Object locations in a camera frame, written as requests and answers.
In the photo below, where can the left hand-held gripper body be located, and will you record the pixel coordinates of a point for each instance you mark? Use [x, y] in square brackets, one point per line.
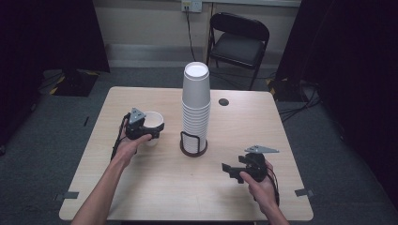
[136, 125]

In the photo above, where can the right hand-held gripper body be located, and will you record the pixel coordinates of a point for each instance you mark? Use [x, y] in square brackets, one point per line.
[256, 165]

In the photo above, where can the single white paper cup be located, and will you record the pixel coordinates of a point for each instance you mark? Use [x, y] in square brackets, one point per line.
[154, 119]

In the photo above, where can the dark cup holder with rods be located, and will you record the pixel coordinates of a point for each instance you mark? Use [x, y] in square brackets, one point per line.
[194, 154]

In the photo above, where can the stack of white paper cups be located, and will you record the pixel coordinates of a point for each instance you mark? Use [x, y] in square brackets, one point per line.
[195, 103]

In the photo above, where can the person's right hand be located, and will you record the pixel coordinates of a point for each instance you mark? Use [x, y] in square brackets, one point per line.
[261, 190]

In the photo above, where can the person's left hand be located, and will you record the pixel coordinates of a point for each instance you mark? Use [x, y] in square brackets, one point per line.
[128, 150]

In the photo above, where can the grey tape strip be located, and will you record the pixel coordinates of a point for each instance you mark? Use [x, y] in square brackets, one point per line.
[303, 192]
[67, 195]

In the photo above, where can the black stand base yellow tape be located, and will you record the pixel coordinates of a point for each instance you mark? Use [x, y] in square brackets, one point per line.
[287, 89]
[73, 82]

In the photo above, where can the black folding chair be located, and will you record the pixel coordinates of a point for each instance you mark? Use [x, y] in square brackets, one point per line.
[239, 47]

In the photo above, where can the dark curtain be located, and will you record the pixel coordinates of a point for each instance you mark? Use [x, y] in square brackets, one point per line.
[350, 78]

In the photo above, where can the white wall socket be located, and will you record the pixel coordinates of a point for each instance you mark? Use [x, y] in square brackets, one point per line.
[191, 5]

